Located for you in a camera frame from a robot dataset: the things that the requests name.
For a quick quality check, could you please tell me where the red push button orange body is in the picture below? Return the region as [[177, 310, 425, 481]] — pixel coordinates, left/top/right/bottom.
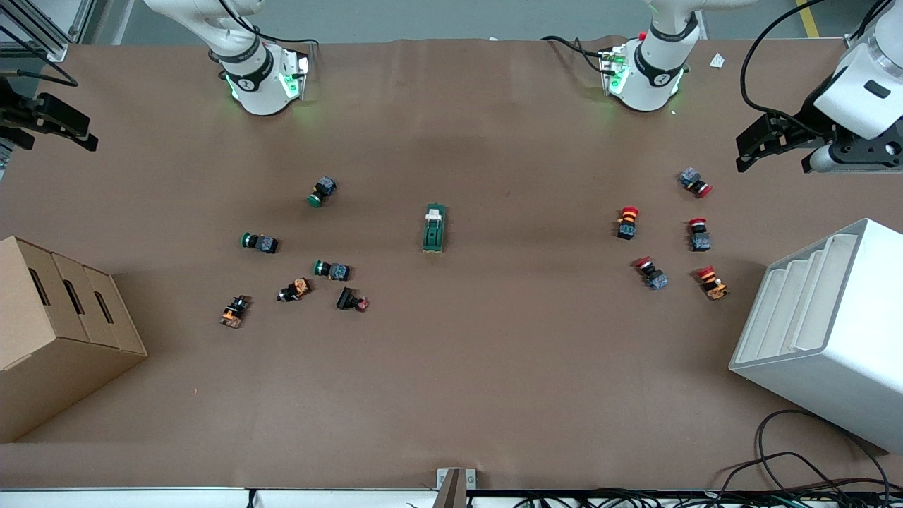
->
[[615, 205, 641, 241], [696, 265, 729, 302]]

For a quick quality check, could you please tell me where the cardboard box with slots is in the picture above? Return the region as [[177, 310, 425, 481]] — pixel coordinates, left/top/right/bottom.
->
[[0, 235, 149, 444]]

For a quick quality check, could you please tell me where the white stepped rack box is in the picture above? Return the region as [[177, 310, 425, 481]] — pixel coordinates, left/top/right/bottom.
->
[[729, 217, 903, 454]]

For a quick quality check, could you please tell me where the black push button orange body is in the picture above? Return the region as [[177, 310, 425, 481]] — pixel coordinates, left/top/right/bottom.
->
[[219, 295, 251, 329], [277, 277, 313, 303]]

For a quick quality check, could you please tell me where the paper table cover sheet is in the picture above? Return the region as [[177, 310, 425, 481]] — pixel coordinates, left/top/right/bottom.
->
[[0, 37, 903, 490]]

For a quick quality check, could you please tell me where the black looping cable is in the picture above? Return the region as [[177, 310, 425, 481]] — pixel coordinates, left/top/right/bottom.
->
[[720, 409, 893, 495]]

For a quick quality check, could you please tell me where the black switch red knob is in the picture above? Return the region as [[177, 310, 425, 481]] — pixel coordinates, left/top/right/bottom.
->
[[336, 286, 370, 313]]

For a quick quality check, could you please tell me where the black cable bundle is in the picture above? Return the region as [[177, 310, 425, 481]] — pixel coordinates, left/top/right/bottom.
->
[[508, 487, 903, 508]]

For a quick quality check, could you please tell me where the white table edge rail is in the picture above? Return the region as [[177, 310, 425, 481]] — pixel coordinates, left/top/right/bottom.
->
[[0, 487, 438, 508]]

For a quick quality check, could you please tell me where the metal table bracket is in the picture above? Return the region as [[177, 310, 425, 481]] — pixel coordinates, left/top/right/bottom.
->
[[436, 467, 477, 508]]

